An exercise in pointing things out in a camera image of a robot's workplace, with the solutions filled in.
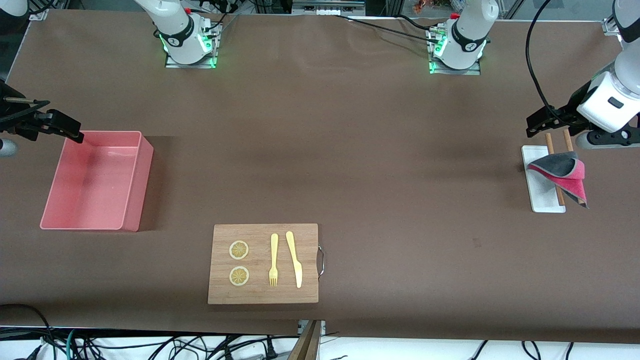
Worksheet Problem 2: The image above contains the red and grey cloth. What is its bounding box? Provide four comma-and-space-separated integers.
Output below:
526, 151, 590, 209

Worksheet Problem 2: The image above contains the pink plastic bin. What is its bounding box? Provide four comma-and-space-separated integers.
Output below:
40, 130, 155, 233

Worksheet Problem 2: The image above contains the white rectangular tray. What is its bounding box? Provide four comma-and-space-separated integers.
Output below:
521, 145, 567, 214

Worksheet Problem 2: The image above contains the orange object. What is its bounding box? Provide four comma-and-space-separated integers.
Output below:
412, 0, 453, 14

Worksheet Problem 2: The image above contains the grey metal box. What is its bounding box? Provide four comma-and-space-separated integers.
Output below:
292, 0, 366, 16

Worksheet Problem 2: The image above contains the yellow plastic fork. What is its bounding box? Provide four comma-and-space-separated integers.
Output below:
268, 233, 279, 288

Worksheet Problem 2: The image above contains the wooden cutting board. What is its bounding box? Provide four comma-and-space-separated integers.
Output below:
207, 223, 320, 305

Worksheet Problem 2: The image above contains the yellow plastic knife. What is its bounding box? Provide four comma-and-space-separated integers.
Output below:
285, 230, 303, 289

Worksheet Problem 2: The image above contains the brown wooden plank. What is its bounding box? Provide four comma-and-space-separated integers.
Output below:
287, 320, 323, 360

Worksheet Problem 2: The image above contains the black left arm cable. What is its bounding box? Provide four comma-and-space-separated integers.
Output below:
525, 0, 571, 126

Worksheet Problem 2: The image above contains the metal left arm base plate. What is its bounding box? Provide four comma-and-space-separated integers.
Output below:
429, 62, 482, 76

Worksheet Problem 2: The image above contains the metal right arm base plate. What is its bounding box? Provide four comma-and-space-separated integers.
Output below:
165, 52, 218, 69

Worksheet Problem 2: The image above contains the black looped floor cable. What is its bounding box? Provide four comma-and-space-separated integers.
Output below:
0, 303, 52, 360

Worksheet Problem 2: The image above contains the black cable on table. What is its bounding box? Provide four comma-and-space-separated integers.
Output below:
335, 14, 442, 44

